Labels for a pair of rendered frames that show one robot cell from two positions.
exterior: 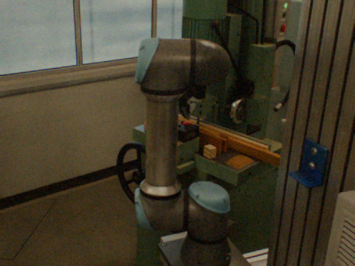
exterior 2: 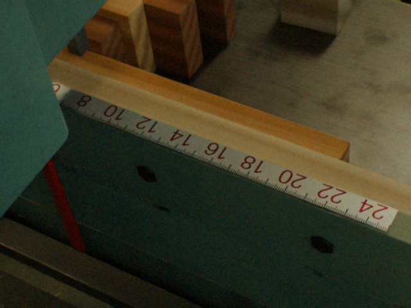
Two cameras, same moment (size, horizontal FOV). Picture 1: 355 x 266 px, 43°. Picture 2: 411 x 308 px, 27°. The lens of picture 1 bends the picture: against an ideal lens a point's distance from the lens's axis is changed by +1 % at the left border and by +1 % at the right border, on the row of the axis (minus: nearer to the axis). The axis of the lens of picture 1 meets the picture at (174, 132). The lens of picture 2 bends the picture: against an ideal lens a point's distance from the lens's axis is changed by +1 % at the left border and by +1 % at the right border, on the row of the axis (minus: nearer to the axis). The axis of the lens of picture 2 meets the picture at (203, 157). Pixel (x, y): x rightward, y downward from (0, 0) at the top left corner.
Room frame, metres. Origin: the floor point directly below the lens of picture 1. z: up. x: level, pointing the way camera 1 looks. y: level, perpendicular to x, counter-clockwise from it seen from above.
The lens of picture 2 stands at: (2.23, -0.09, 1.27)
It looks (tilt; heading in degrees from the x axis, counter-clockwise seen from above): 50 degrees down; 173
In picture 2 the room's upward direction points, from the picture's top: 9 degrees counter-clockwise
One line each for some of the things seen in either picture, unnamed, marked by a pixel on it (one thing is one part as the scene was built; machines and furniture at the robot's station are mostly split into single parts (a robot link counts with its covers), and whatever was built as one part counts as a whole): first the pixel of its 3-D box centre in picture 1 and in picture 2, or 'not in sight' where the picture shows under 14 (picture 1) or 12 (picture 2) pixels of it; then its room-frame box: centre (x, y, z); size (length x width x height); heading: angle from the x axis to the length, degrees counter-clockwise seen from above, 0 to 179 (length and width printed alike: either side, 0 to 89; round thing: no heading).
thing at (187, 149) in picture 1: (175, 146); not in sight; (1.69, -0.01, 0.92); 0.15 x 0.13 x 0.09; 47
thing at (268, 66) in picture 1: (261, 61); not in sight; (1.91, -0.36, 1.23); 0.09 x 0.08 x 0.15; 137
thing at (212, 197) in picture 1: (206, 208); not in sight; (1.11, -0.10, 0.98); 0.13 x 0.12 x 0.14; 92
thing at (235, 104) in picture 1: (239, 109); not in sight; (1.87, -0.28, 1.02); 0.12 x 0.03 x 0.12; 137
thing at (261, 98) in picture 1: (253, 109); not in sight; (1.89, -0.34, 1.02); 0.09 x 0.07 x 0.12; 47
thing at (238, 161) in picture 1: (239, 159); not in sight; (1.59, -0.26, 0.91); 0.10 x 0.07 x 0.02; 137
